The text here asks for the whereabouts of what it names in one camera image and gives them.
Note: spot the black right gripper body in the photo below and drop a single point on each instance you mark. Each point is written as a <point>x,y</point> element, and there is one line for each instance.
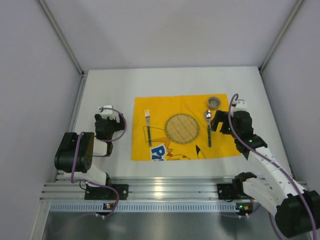
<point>225,122</point>

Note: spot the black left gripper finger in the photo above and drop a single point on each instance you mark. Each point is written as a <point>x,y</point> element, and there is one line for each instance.
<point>103,147</point>
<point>99,124</point>

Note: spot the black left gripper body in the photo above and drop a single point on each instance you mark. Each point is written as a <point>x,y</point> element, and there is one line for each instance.
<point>105,130</point>

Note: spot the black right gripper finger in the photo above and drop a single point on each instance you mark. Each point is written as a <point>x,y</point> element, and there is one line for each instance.
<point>225,129</point>
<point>219,117</point>

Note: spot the green handled spoon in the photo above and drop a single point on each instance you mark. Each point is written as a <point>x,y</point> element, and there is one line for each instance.
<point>208,117</point>

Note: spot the speckled ceramic cup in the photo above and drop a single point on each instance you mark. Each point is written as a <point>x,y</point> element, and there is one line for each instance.
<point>213,103</point>

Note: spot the round woven yellow plate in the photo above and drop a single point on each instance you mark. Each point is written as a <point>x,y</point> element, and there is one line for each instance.
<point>182,128</point>

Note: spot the yellow printed cloth placemat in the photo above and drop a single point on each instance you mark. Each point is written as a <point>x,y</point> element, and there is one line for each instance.
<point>161,108</point>

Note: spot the green handled fork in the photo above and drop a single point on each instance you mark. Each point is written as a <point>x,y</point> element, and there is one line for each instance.
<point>147,118</point>

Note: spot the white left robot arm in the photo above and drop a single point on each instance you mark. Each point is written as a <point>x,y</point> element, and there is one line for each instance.
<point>75,155</point>

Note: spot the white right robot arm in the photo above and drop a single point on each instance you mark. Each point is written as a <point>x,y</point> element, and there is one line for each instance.
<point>295,209</point>

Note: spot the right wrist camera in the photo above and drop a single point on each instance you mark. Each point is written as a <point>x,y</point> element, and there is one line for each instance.
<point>239,105</point>

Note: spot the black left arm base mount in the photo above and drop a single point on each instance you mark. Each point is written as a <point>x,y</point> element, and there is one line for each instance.
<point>102,193</point>

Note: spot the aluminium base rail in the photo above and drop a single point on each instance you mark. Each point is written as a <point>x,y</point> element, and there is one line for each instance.
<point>146,188</point>

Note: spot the white slotted cable duct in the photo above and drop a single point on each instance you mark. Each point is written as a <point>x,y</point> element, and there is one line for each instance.
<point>151,207</point>

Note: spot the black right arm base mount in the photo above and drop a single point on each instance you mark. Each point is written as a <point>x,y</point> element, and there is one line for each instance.
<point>230,192</point>

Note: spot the aluminium frame corner post left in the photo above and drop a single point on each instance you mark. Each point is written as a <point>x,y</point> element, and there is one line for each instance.
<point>60,35</point>

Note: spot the aluminium frame corner post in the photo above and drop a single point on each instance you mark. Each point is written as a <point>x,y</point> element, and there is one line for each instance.
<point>60,35</point>
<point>289,20</point>

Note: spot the aluminium frame corner post right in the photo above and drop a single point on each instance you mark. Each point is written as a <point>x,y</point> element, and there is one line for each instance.
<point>289,20</point>

